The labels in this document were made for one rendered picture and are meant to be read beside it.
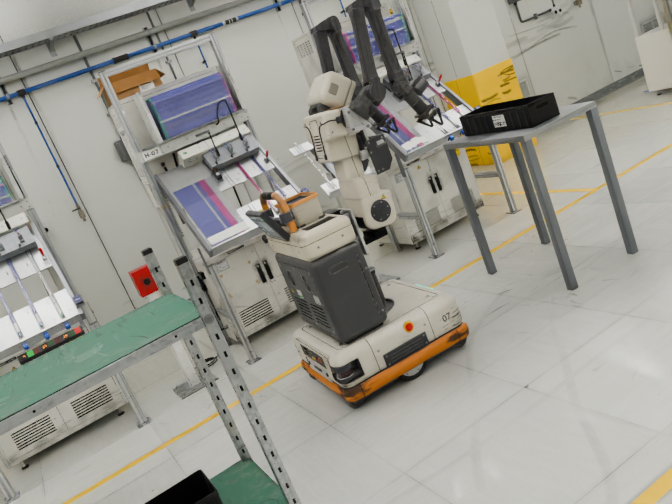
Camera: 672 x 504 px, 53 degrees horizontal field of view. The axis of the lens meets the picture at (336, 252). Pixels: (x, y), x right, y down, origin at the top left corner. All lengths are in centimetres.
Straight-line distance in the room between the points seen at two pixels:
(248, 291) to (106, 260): 177
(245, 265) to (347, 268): 154
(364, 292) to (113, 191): 328
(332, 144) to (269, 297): 162
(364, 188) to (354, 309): 56
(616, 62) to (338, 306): 652
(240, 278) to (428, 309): 162
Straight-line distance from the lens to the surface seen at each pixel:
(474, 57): 677
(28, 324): 388
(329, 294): 287
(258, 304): 438
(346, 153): 307
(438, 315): 308
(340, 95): 306
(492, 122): 357
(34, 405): 166
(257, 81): 621
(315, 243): 282
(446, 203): 503
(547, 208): 332
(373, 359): 296
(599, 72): 866
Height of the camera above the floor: 135
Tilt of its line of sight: 14 degrees down
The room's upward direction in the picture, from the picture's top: 22 degrees counter-clockwise
